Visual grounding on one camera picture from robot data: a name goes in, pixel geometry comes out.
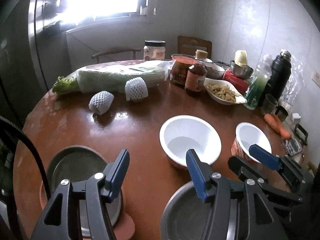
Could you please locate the orange carrot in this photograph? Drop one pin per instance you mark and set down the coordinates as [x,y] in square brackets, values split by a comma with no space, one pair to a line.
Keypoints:
[272,121]
[283,130]

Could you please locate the dark glass cup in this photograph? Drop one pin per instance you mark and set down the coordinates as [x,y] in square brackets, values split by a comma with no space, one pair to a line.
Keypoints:
[282,113]

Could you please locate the small white bowl red outside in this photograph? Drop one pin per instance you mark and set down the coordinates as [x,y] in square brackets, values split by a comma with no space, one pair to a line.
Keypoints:
[250,135]

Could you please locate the pale yellow object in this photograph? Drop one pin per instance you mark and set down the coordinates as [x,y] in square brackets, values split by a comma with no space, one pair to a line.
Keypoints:
[240,57]

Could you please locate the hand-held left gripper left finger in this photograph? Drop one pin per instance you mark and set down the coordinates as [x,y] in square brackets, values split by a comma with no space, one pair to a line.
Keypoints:
[117,175]

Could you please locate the red sauce jar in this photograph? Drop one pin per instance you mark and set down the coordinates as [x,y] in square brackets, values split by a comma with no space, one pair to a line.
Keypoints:
[178,72]

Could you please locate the black thermos flask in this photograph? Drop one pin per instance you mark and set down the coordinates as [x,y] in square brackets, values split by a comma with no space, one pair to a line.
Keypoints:
[277,77]

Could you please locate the red box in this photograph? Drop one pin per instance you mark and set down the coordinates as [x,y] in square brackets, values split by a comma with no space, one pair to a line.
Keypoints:
[233,81]

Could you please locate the clear jar black lid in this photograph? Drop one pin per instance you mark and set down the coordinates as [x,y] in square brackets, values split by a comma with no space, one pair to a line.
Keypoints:
[155,51]

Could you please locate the small steel bowl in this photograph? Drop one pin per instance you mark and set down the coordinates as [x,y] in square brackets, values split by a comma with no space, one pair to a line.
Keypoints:
[241,71]

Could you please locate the clear plastic bag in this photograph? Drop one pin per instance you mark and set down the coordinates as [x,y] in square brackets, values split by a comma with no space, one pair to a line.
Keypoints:
[296,80]

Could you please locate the white wall outlet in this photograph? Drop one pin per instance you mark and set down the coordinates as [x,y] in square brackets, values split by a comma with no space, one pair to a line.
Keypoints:
[316,78]

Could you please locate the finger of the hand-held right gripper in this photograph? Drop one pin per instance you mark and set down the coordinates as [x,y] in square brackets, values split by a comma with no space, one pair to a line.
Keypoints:
[238,166]
[262,155]

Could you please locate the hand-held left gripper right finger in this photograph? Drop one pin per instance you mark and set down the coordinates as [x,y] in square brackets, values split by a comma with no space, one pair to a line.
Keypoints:
[197,177]

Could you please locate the dark refrigerator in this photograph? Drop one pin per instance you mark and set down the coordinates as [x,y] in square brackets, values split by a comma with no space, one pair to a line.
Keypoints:
[15,67]

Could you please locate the steel pan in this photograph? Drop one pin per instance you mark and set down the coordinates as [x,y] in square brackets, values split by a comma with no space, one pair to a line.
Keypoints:
[75,162]

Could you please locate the brown sauce bottle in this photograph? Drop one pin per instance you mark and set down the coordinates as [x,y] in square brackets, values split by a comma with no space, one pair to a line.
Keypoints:
[196,80]

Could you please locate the clear bottle green liquid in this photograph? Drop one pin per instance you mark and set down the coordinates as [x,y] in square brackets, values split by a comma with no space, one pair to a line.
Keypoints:
[257,87]

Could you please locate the white dish with food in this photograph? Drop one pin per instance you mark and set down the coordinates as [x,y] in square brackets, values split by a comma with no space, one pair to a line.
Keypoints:
[225,93]

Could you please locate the ceramic bowl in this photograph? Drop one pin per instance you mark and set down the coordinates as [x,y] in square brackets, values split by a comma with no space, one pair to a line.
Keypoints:
[215,69]

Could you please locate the wrapped napa cabbage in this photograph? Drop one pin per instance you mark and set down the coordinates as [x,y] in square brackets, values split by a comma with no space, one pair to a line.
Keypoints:
[107,78]

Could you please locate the large white bowl red outside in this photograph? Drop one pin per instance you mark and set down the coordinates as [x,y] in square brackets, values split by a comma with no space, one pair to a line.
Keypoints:
[185,132]

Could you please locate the round steel bowl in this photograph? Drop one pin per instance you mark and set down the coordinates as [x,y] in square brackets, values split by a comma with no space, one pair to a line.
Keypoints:
[185,217]

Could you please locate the round white foam net fruit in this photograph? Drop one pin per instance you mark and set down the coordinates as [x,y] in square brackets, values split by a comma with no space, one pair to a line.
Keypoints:
[101,102]

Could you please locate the small white bottle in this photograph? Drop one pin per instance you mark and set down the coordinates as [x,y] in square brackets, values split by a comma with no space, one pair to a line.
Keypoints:
[155,11]

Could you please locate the clear glass cup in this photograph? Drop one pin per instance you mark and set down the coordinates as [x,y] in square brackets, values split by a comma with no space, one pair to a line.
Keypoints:
[269,103]

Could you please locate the green leaf lettuce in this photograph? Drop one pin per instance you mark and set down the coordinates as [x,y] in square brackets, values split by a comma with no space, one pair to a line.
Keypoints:
[63,86]

